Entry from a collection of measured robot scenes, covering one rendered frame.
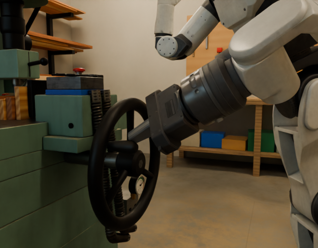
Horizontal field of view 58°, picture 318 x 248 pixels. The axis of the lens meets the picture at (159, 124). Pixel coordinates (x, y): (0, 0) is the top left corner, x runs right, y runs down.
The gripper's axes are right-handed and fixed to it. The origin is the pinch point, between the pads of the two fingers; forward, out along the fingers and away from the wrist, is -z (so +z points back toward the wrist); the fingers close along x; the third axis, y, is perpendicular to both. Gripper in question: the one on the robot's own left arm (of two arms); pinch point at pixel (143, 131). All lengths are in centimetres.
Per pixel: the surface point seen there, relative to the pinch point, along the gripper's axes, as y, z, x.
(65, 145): 2.8, -18.3, 4.8
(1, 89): 6, -48, 40
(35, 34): -64, -171, 255
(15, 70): 12.4, -26.6, 26.8
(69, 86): 6.5, -13.2, 15.9
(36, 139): 6.4, -23.4, 7.3
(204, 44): -223, -38, 271
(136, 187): -32.3, -27.9, 8.8
